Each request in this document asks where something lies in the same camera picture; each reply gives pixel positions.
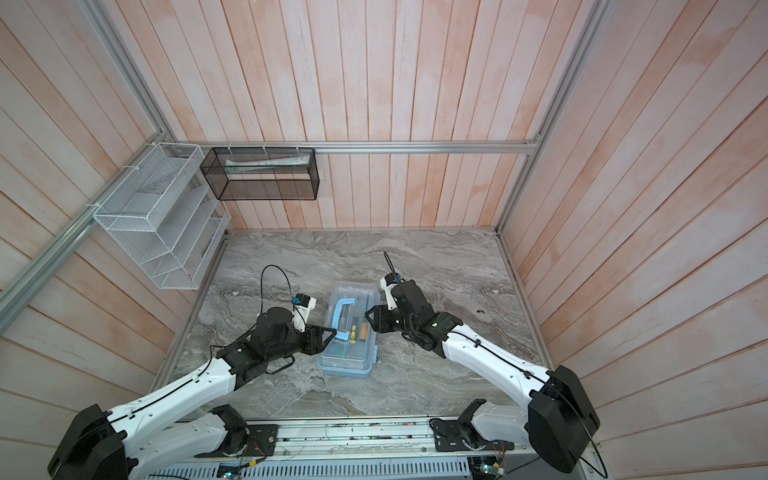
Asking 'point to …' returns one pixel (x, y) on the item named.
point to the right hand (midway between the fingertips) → (371, 313)
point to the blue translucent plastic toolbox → (353, 352)
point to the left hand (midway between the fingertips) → (329, 337)
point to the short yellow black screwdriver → (353, 334)
